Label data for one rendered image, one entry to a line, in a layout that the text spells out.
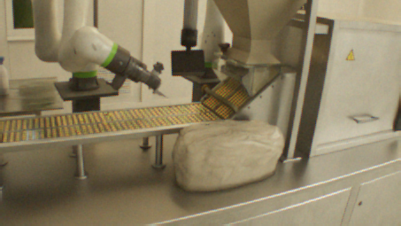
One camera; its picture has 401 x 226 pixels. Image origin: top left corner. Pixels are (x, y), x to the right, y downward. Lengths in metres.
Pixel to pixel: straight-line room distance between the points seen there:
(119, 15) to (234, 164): 2.68
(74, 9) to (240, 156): 0.77
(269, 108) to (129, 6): 2.49
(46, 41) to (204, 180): 0.93
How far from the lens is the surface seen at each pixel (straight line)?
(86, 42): 1.09
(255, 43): 1.25
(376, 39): 1.54
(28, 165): 1.26
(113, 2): 3.51
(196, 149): 1.01
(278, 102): 1.31
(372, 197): 1.59
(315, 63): 1.33
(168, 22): 3.69
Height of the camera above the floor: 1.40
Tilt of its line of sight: 19 degrees down
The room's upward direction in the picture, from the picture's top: 4 degrees clockwise
